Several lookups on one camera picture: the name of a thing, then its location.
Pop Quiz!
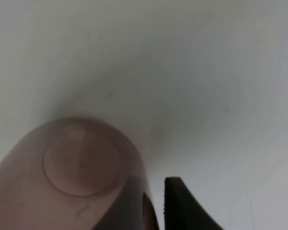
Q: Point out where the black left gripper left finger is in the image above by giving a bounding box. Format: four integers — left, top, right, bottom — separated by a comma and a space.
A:
127, 176, 161, 230

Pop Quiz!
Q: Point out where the translucent purple plastic cup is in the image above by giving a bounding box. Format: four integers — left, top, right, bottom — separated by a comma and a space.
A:
0, 118, 150, 230

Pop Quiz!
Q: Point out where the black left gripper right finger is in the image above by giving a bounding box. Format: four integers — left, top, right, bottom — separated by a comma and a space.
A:
164, 177, 222, 230

